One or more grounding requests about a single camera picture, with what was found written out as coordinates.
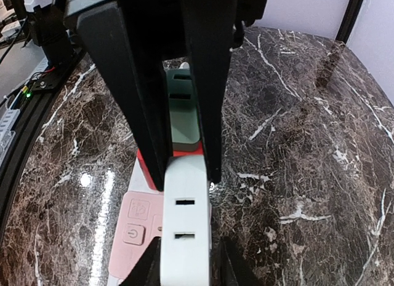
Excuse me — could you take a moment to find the mint green usb charger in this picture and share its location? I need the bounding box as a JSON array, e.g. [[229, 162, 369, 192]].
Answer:
[[166, 69, 201, 153]]

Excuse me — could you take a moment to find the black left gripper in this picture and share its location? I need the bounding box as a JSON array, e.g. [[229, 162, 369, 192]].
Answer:
[[64, 0, 268, 191]]

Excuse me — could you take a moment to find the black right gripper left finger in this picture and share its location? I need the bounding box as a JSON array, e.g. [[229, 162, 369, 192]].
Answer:
[[121, 237, 161, 286]]

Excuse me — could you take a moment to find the white power strip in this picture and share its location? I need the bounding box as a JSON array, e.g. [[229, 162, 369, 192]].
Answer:
[[107, 159, 148, 285]]

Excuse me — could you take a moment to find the red cube socket adapter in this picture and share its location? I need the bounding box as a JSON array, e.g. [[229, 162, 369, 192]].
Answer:
[[137, 141, 203, 191]]

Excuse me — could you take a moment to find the light blue cable duct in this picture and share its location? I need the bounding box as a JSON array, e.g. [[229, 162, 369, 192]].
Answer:
[[0, 109, 20, 164]]

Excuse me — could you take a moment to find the small white adapter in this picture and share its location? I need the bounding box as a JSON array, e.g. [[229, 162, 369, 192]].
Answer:
[[160, 155, 211, 285]]

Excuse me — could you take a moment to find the black corner frame post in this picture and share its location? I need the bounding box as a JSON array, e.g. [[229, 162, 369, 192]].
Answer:
[[336, 0, 364, 43]]

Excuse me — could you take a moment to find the black front frame rail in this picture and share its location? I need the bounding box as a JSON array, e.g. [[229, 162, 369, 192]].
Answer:
[[0, 49, 87, 207]]

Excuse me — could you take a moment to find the pink cube socket adapter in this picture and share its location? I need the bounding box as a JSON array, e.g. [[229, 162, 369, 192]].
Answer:
[[108, 191, 163, 279]]

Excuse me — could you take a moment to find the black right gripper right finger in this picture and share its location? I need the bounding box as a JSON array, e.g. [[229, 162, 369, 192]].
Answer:
[[219, 237, 260, 286]]

